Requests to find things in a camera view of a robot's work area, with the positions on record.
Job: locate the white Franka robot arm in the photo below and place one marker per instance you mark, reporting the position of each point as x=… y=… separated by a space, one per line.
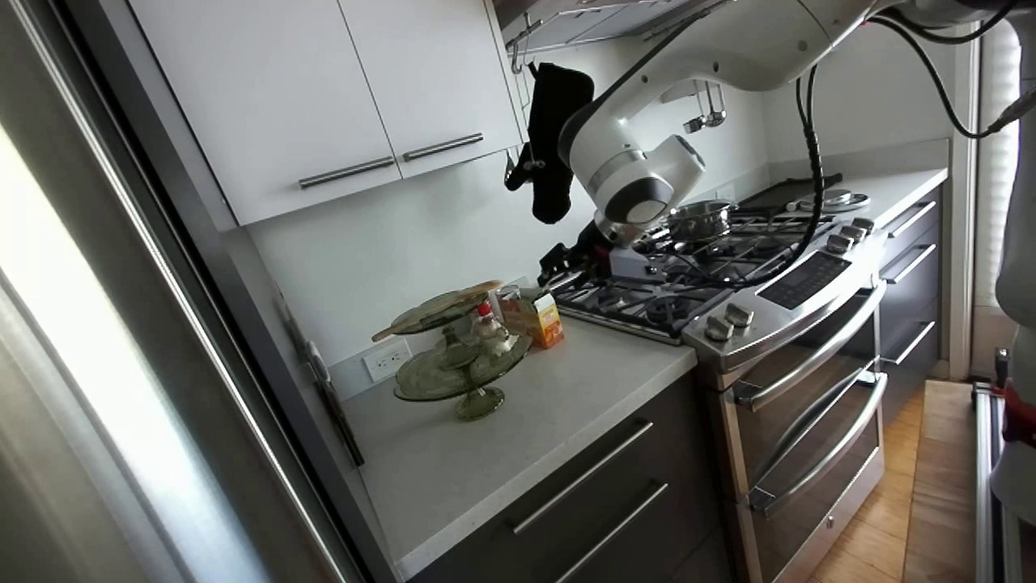
x=700 y=54

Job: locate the dark tall side panel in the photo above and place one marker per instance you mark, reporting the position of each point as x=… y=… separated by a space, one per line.
x=278 y=359

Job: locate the black oven mitt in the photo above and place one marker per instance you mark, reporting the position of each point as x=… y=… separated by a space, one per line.
x=550 y=141

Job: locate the glass jar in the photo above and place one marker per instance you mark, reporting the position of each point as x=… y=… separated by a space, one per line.
x=511 y=303

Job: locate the round silver disc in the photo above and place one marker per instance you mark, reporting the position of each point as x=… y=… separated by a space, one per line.
x=844 y=198

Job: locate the green glass tiered serving tray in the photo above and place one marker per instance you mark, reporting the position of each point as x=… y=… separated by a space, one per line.
x=464 y=366

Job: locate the white wall outlet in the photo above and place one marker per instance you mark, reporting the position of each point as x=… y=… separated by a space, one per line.
x=385 y=359

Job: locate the metal wall hook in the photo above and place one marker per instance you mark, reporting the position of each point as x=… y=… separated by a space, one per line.
x=707 y=107

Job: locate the stainless steel refrigerator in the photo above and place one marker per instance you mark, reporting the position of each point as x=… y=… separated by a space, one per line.
x=107 y=358

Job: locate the wide white cabinet door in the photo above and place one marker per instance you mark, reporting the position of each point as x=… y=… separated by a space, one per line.
x=268 y=97

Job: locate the stainless steel pot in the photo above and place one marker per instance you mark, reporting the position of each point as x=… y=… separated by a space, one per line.
x=700 y=222

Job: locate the orange cardboard box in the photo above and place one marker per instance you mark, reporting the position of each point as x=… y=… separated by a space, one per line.
x=547 y=321

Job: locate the grey drawer cabinet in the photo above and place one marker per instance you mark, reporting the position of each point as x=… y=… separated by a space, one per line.
x=911 y=291

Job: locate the silver stove knob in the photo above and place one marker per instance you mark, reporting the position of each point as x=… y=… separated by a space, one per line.
x=740 y=317
x=719 y=331

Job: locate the green packet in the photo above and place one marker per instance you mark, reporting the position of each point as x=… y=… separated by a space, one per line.
x=425 y=316

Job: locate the metal robot stand frame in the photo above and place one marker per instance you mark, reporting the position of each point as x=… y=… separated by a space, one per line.
x=988 y=519

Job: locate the narrow white cabinet door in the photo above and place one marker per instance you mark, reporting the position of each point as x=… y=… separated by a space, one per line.
x=433 y=74

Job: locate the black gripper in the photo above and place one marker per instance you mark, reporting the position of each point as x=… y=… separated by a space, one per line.
x=601 y=257

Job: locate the stainless gas stove range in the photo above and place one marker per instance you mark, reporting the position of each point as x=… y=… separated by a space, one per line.
x=797 y=358

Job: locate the dark base drawer cabinet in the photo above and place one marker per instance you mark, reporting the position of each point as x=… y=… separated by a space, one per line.
x=627 y=507

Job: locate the white window blind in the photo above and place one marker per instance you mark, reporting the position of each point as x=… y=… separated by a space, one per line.
x=998 y=196

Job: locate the stainless range hood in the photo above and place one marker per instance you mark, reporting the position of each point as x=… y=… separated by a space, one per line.
x=585 y=17

